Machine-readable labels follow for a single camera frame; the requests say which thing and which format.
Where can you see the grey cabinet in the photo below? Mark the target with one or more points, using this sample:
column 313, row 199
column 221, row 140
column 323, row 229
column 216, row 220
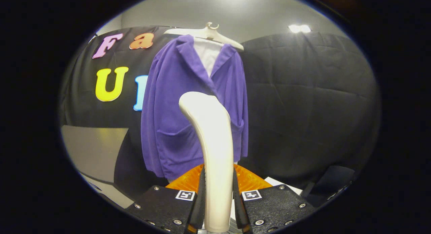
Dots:
column 91, row 149

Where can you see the white garment steamer head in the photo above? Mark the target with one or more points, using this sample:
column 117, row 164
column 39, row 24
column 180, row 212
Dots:
column 217, row 160

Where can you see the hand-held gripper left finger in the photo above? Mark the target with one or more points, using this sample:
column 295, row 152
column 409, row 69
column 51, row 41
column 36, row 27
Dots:
column 161, row 205

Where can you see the white ironing form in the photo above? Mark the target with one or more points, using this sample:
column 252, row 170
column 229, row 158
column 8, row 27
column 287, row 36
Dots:
column 207, row 55

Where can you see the white plastic clothes hanger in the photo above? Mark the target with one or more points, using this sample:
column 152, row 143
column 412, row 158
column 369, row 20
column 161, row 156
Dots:
column 208, row 33

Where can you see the white flat box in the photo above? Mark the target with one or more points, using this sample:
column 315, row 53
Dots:
column 283, row 184

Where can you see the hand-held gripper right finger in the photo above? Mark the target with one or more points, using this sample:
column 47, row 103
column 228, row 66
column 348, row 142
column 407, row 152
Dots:
column 276, row 205

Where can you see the double ceiling light panel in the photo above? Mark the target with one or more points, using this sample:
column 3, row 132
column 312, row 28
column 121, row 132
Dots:
column 299, row 28

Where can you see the dark box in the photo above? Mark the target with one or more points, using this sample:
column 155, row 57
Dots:
column 331, row 181

